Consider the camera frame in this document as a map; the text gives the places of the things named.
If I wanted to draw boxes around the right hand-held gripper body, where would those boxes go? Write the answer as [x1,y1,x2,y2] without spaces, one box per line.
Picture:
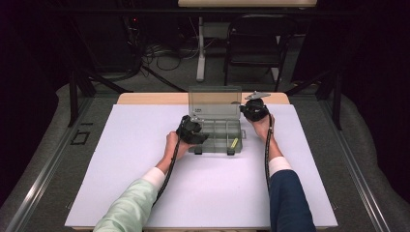
[240,91,272,123]

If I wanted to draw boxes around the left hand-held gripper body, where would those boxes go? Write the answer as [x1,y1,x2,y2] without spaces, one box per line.
[176,114,204,143]

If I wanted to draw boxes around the grey clear compartment box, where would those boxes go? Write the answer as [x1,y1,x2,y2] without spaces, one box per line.
[187,85,248,157]

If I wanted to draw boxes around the person's right hand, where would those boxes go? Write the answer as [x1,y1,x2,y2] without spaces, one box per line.
[250,113,276,143]

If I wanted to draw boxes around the person's left hand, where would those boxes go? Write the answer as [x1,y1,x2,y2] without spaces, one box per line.
[163,130,195,162]

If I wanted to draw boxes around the black folding chair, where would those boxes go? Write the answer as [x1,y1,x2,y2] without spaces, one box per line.
[222,14,300,93]

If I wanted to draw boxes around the white table mat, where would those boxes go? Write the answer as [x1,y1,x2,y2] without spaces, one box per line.
[64,103,339,230]

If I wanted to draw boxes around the white desk leg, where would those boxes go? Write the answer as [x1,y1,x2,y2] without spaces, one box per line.
[195,15,208,83]

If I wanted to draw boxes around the black metal stand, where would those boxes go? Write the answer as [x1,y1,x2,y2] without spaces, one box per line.
[284,68,344,131]
[67,62,133,129]

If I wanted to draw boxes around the light wooden desk top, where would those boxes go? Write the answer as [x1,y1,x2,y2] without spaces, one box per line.
[177,0,319,9]

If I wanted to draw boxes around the dark equipment with red light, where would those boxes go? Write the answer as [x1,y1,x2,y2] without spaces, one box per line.
[120,0,144,76]

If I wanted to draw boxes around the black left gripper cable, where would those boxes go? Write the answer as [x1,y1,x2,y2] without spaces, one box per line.
[152,115,189,208]

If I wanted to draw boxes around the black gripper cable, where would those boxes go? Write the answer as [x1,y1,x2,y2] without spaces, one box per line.
[152,115,189,208]
[264,115,275,191]

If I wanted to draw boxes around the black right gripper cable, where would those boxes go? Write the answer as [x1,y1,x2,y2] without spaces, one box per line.
[264,115,275,191]

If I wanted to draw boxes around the tangle of floor cables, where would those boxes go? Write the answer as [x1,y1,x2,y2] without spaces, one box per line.
[140,38,201,73]

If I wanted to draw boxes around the aluminium floor rail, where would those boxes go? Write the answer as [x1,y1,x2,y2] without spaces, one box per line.
[318,96,392,232]
[5,96,95,232]

